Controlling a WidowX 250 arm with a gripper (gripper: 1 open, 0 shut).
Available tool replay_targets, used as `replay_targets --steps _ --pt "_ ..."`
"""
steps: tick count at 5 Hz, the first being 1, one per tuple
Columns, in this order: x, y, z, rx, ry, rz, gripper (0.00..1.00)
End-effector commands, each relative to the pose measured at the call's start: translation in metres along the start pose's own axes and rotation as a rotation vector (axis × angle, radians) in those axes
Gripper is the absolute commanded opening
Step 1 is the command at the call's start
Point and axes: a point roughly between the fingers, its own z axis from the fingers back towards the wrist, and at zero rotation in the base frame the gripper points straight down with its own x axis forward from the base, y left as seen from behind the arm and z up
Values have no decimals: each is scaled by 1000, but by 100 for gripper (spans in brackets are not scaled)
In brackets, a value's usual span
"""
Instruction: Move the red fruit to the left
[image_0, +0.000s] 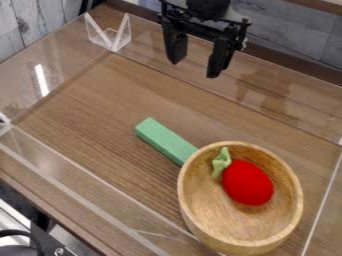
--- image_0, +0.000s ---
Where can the red plush fruit green stem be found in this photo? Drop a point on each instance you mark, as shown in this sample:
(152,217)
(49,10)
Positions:
(245,182)

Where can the clear acrylic corner bracket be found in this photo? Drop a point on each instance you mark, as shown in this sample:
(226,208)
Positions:
(110,39)

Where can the clear acrylic enclosure box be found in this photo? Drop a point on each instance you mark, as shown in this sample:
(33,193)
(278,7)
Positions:
(71,156)

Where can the green rectangular block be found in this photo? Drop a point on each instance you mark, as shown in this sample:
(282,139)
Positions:
(165,140)

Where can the round wooden bowl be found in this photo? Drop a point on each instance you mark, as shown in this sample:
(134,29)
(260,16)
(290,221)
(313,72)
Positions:
(209,213)

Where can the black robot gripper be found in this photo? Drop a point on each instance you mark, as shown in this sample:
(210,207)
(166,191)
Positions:
(208,19)

